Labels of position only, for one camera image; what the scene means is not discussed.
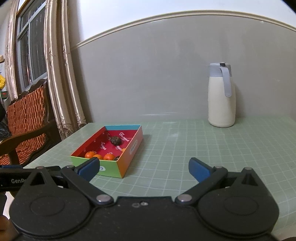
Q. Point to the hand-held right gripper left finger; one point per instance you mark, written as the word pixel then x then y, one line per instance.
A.
pixel 89 169

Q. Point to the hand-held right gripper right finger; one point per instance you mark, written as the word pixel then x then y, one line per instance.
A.
pixel 200 170

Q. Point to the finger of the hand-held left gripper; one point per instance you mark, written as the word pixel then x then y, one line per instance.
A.
pixel 54 169

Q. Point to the large orange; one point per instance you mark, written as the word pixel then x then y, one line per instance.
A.
pixel 90 154

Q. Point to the orange tangerine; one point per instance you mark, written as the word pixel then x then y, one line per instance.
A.
pixel 98 157
pixel 108 157

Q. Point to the colourful cardboard box red inside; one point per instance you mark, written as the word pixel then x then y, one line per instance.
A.
pixel 111 169

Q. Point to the person's left hand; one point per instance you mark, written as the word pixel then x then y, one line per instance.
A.
pixel 4 228

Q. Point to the dark bags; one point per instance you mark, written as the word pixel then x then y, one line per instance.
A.
pixel 4 131

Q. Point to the wooden sofa orange cushion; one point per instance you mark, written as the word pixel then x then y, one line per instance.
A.
pixel 27 120

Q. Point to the white thermos jug grey lid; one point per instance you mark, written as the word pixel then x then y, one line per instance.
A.
pixel 220 102

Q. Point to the beige satin curtain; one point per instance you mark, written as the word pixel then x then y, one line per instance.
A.
pixel 74 81
pixel 54 69
pixel 11 58

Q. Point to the yellow bag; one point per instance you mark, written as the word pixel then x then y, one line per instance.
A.
pixel 2 81

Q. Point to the straw hat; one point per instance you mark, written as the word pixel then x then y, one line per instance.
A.
pixel 1 58

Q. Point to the window with metal frame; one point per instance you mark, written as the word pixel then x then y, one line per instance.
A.
pixel 32 51

